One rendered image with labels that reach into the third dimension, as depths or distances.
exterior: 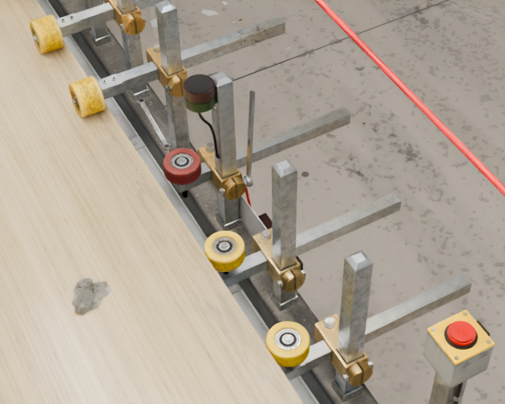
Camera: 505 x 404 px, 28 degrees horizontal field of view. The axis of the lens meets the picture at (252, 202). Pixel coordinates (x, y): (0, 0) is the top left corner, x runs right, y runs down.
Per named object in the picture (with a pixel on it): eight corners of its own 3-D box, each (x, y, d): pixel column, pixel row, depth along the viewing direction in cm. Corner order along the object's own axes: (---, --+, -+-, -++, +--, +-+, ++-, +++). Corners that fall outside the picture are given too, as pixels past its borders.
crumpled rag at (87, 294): (85, 272, 194) (83, 264, 192) (115, 285, 192) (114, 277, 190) (59, 305, 189) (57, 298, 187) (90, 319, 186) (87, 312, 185)
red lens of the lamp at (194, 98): (206, 78, 199) (205, 70, 197) (220, 96, 195) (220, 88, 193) (179, 89, 197) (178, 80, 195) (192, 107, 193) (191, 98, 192)
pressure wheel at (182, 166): (193, 177, 224) (190, 140, 216) (209, 200, 220) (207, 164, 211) (161, 190, 222) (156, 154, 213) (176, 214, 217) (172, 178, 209)
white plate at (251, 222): (220, 189, 235) (217, 159, 227) (274, 265, 219) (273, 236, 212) (217, 190, 235) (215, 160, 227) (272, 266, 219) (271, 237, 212)
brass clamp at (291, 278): (275, 240, 213) (275, 225, 210) (308, 285, 205) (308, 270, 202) (249, 252, 212) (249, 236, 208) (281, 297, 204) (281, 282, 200)
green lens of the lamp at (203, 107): (207, 88, 200) (206, 79, 199) (220, 106, 197) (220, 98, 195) (179, 98, 199) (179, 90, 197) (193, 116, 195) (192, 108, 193)
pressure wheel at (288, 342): (271, 350, 194) (271, 315, 185) (312, 357, 192) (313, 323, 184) (262, 385, 188) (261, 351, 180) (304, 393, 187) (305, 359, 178)
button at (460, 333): (463, 322, 147) (465, 315, 145) (480, 342, 144) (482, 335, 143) (440, 333, 145) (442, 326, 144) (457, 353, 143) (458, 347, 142)
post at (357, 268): (347, 395, 205) (361, 246, 169) (357, 409, 203) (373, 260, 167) (333, 402, 204) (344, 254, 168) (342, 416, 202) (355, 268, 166)
